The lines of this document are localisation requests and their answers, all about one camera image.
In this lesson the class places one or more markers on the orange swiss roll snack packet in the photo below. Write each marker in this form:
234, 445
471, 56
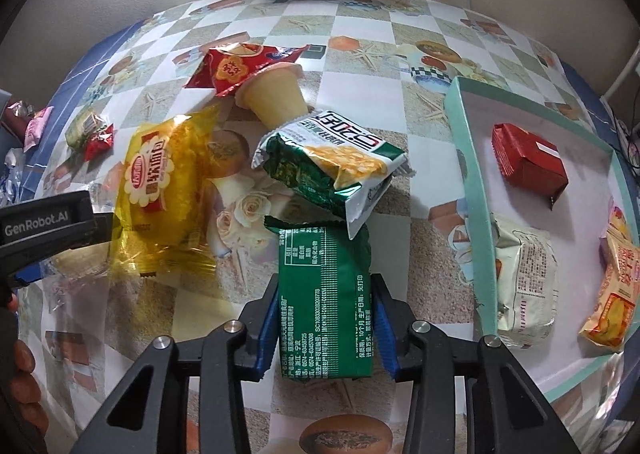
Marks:
612, 316

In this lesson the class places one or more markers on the checkered printed tablecloth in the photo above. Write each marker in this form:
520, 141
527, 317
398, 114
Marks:
128, 364

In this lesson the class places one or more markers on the yellow bread packet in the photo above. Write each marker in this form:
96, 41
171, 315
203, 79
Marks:
160, 214

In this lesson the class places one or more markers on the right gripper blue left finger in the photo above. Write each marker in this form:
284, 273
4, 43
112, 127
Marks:
261, 318

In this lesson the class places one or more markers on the small red candy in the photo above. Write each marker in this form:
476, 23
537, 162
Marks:
99, 143

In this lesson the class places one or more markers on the red snack packet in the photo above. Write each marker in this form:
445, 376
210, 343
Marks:
225, 68

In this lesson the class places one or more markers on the crumpled foil wrapper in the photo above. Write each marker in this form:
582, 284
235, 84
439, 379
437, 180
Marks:
17, 122

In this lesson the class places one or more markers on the white tray teal rim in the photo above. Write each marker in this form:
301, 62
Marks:
573, 225

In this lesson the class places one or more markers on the yellow jelly cup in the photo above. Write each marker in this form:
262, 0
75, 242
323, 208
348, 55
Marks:
273, 95

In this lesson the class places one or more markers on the white green cracker packet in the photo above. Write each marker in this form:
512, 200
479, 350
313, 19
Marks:
332, 163

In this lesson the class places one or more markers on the cream white snack packet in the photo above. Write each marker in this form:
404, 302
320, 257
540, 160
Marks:
527, 288

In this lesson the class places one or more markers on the pink candy wrapper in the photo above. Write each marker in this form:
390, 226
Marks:
35, 128

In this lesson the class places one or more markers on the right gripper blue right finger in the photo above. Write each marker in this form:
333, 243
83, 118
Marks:
400, 351

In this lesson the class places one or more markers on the red foil wrapped box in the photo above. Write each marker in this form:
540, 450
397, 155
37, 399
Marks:
529, 162

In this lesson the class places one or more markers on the left hand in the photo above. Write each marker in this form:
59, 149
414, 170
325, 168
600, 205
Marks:
24, 422

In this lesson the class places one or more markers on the dark green cracker packet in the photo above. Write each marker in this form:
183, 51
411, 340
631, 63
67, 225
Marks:
325, 301

